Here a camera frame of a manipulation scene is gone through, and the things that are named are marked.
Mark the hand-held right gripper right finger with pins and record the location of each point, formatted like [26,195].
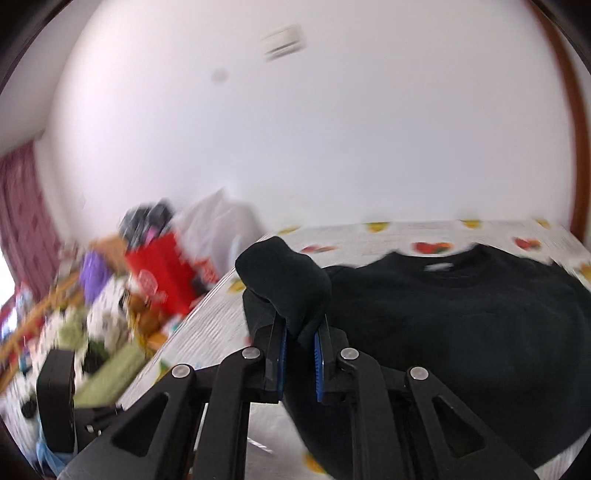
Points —
[318,369]

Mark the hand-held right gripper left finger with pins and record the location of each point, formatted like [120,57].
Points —
[280,364]

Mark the black sweatshirt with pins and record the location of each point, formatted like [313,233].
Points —
[461,323]

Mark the blue plastic bag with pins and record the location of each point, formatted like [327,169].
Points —
[48,457]

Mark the green cloth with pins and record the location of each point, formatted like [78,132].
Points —
[108,378]

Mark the fruit print tablecloth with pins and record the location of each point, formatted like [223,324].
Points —
[207,323]

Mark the brown gourd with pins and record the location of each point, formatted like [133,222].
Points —
[143,311]

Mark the purple object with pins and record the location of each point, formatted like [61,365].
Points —
[94,277]

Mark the red paper bag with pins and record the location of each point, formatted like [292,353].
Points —
[161,272]

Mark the white shopping bag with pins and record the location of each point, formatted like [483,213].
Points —
[217,226]

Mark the dark checkered cloth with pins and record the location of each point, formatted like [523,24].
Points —
[147,221]

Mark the red patterned curtain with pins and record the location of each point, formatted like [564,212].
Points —
[23,207]

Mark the white air conditioner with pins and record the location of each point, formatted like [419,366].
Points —
[282,41]

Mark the wooden furniture frame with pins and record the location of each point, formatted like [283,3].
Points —
[41,309]

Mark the wooden door frame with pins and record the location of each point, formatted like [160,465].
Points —
[579,138]

